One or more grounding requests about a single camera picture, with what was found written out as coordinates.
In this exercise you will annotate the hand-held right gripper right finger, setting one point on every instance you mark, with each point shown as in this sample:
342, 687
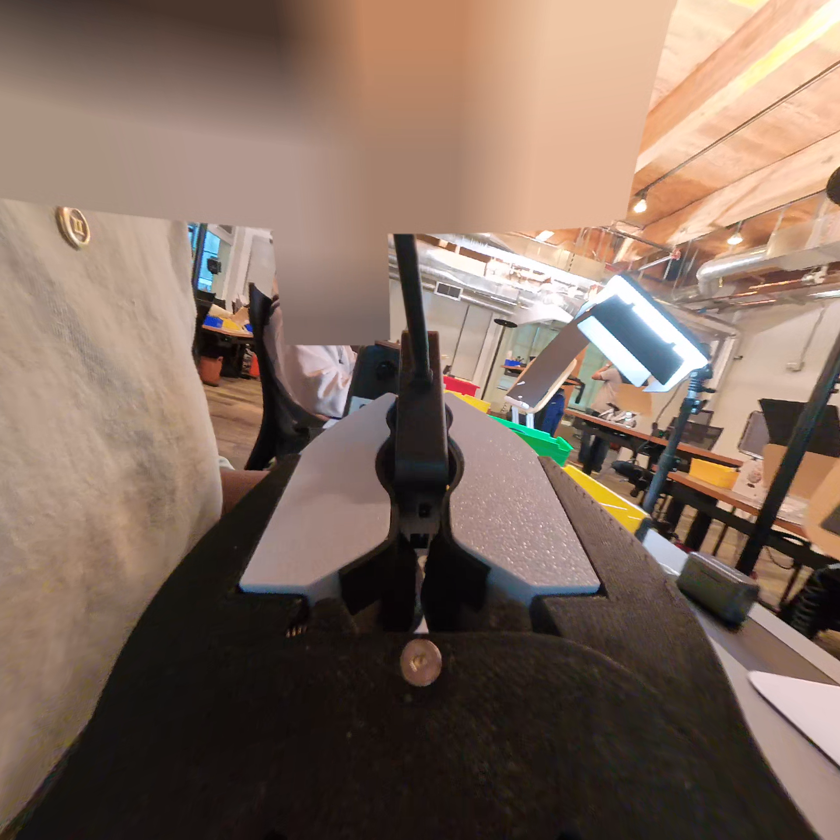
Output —
518, 518

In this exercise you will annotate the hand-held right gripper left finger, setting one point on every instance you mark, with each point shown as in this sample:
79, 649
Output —
321, 512

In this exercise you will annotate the black hdmi adapter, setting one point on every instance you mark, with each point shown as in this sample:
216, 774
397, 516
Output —
420, 433

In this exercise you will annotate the person's left forearm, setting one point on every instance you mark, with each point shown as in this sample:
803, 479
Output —
246, 492

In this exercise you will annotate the green plastic bin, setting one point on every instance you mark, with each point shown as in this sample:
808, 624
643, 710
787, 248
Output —
535, 443

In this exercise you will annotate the yellow plastic bin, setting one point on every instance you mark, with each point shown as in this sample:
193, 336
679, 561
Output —
607, 499

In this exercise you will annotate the small yellow bin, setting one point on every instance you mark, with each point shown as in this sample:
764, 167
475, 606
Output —
714, 474
469, 402

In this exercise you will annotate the black office chair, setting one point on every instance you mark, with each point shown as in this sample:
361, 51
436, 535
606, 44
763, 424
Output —
269, 394

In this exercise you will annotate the red plastic bin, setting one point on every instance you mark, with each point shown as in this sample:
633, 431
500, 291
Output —
463, 385

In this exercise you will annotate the wooden top office desk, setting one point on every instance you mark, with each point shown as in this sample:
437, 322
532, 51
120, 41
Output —
630, 426

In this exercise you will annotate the black boxy device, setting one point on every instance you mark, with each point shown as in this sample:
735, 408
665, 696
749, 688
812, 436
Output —
375, 371

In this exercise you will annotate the black light stand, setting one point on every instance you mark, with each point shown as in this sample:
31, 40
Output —
676, 446

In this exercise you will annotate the small grey box device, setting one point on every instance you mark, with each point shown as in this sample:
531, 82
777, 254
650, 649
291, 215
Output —
715, 587

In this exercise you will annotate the led light panel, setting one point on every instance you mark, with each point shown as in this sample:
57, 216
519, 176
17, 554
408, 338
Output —
646, 328

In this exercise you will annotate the pale grey sweatshirt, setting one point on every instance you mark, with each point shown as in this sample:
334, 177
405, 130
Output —
98, 426

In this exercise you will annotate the computer monitor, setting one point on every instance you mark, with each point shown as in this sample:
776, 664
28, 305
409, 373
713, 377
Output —
754, 434

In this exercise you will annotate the black tripod pole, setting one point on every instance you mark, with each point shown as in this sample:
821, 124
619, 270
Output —
787, 463

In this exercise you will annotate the black flag panel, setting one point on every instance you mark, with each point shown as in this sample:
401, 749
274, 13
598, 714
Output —
787, 420

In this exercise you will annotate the cardboard box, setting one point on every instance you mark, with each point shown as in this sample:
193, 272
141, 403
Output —
817, 469

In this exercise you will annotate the white paper sheet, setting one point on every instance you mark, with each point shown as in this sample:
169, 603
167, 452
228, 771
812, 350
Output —
807, 709

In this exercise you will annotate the brass button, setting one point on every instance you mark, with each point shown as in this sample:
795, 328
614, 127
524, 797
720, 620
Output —
73, 228

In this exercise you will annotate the silver air duct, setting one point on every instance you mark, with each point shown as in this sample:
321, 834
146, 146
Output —
741, 266

